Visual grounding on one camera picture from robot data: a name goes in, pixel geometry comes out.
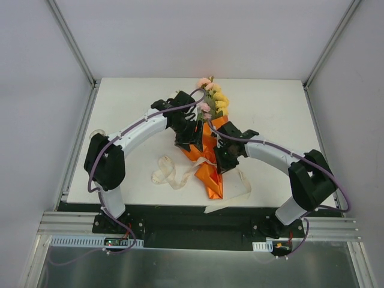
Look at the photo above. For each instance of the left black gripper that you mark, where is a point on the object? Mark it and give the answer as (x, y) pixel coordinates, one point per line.
(186, 139)

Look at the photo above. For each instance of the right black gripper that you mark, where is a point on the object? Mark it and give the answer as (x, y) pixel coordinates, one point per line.
(224, 159)

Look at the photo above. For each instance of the orange wrapping paper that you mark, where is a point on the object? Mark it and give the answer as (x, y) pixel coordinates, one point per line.
(207, 170)

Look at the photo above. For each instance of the cream printed ribbon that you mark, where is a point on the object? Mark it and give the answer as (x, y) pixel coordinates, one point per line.
(167, 172)

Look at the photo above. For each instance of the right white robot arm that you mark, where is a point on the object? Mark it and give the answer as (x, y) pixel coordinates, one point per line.
(311, 180)

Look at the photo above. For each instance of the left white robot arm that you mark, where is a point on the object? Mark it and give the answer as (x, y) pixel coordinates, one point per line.
(105, 158)

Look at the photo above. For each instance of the white ceramic vase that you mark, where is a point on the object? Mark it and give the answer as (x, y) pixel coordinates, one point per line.
(97, 132)

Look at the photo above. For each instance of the artificial flower bouquet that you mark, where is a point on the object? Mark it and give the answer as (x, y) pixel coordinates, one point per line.
(215, 105)

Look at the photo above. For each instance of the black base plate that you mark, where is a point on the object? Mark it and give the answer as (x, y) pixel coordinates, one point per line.
(189, 227)

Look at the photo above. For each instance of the right white cable duct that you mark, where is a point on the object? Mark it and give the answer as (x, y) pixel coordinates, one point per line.
(262, 246)

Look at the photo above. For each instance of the white cable duct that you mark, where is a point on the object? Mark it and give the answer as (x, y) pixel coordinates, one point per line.
(95, 242)
(262, 246)

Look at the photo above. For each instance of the right aluminium frame post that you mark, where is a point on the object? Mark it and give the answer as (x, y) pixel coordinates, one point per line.
(333, 40)

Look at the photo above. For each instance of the aluminium frame post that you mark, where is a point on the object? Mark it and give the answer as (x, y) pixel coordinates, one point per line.
(71, 41)
(333, 40)

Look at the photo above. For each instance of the left aluminium frame post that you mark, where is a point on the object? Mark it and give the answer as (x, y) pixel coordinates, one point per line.
(71, 41)

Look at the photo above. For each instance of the left white cable duct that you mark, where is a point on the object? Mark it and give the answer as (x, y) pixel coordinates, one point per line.
(95, 242)

